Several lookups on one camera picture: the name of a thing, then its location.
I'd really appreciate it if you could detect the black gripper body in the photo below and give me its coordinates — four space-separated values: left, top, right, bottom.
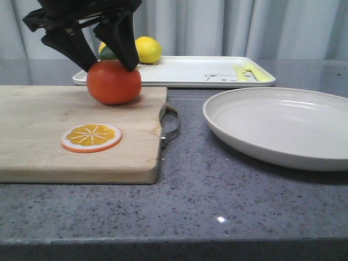
23 1 142 34

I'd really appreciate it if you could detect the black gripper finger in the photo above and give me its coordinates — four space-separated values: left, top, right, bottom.
41 26 97 72
93 11 139 71

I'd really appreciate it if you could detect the orange tangerine fruit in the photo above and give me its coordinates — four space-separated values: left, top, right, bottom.
86 60 141 105

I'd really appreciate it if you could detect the beige round plate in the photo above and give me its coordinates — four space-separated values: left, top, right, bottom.
203 87 347 171

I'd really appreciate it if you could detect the white rectangular tray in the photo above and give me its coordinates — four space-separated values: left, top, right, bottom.
72 55 276 88

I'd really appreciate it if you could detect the yellow lemon left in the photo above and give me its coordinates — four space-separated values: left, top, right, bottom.
98 42 106 53

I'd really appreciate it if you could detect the yellow lemon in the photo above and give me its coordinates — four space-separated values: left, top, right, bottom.
98 42 106 53
135 36 162 64

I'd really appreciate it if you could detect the green lime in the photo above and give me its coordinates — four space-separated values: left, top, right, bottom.
99 46 118 60

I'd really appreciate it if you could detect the yellow lemon right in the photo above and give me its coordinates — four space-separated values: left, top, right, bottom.
135 36 162 64

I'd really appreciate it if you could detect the wooden cutting board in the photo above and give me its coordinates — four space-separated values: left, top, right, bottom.
1 85 167 184

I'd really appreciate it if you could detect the orange slice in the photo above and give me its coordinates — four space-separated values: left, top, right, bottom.
60 123 122 153

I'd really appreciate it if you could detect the yellow plastic knife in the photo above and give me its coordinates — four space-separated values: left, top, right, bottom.
233 65 248 82

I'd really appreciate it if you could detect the yellow plastic fork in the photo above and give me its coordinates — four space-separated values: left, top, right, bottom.
244 63 269 82

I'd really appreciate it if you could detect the grey curtain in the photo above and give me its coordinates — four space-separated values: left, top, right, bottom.
0 0 348 61

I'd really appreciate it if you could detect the metal cutting board handle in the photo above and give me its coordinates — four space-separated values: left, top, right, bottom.
160 104 181 150

